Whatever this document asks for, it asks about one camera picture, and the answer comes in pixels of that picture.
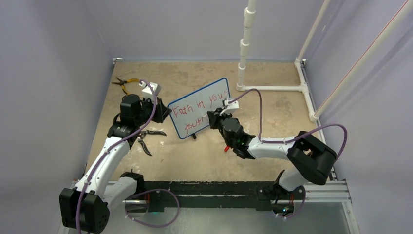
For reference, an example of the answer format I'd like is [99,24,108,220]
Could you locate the aluminium frame rail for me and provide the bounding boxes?
[294,59,360,234]

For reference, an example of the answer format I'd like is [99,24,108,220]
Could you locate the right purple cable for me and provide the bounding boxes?
[227,88,348,220]

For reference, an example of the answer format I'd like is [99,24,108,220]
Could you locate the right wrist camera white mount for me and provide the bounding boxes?
[220,98,239,116]

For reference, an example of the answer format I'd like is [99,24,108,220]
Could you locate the blue framed whiteboard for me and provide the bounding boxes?
[167,78,231,139]

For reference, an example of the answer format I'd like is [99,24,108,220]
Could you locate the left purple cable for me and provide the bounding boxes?
[75,79,180,234]

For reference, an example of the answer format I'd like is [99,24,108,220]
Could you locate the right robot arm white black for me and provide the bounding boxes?
[207,108,338,198]

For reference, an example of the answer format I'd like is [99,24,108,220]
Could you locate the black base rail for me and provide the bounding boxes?
[113,171,305,214]

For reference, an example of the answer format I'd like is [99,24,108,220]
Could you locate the yellow handled pliers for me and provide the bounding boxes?
[112,77,140,95]

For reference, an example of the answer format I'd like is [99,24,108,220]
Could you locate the black handled cutters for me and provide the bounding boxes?
[137,130,167,156]

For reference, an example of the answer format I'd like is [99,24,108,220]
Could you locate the white PVC pipe frame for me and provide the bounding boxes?
[236,0,413,123]

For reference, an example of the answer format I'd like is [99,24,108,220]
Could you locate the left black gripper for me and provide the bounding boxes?
[135,96,171,126]

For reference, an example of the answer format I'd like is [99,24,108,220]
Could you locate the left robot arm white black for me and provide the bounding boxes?
[59,94,171,234]

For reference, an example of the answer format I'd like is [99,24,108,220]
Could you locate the purple cable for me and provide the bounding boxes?
[227,88,348,220]
[75,79,180,234]

